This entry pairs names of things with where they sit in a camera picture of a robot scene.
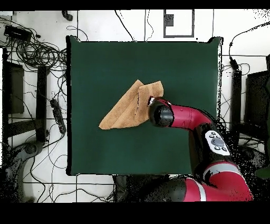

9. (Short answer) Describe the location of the tan terry towel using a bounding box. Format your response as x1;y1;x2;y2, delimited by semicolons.
98;79;165;130

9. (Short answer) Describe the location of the dark green table cloth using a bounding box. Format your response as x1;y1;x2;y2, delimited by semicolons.
65;35;224;177

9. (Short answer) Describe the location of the dark square block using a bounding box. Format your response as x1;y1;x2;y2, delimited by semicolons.
164;14;175;27

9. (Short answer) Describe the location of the black power strip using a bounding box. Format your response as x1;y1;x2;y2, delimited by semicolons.
50;98;67;135

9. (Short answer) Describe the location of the black hook-shaped object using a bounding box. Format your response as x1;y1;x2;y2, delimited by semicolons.
61;10;74;22

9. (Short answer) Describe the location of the dark stand base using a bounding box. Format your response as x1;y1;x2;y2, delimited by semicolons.
4;140;45;202

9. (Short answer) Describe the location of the green object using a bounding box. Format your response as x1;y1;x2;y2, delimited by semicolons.
254;166;270;180

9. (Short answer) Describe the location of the black adapter box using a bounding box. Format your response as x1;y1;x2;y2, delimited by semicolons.
3;24;33;42

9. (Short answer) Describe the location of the grey rectangular frame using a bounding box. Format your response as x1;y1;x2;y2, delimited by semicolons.
163;9;195;39

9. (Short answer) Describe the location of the black cable tangle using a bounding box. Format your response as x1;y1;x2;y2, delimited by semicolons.
0;15;68;73
216;63;254;148

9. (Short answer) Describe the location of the black frame stand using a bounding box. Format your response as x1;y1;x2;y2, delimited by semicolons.
1;48;51;144
228;53;270;146

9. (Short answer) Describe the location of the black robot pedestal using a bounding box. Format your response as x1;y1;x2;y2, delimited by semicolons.
113;174;167;202

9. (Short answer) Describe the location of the black cable with connector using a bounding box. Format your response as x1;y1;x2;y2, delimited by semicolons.
228;20;270;71

